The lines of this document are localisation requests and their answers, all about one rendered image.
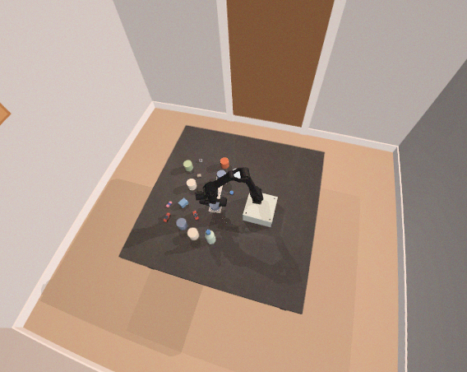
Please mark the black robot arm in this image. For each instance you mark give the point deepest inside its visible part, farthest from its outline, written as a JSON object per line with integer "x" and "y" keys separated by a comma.
{"x": 210, "y": 190}

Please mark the green cylinder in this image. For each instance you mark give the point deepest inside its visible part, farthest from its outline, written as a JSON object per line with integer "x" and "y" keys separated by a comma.
{"x": 187, "y": 165}

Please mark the blue cube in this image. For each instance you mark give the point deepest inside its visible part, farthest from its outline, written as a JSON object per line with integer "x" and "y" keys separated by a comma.
{"x": 182, "y": 203}

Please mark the orange cup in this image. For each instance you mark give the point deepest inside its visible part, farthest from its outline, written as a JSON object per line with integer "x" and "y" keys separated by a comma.
{"x": 224, "y": 162}

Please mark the beige cylinder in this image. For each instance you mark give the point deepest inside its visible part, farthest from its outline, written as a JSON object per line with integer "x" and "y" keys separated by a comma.
{"x": 191, "y": 183}
{"x": 192, "y": 234}

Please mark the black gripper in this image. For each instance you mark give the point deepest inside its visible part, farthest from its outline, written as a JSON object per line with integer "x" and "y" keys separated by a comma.
{"x": 206, "y": 201}

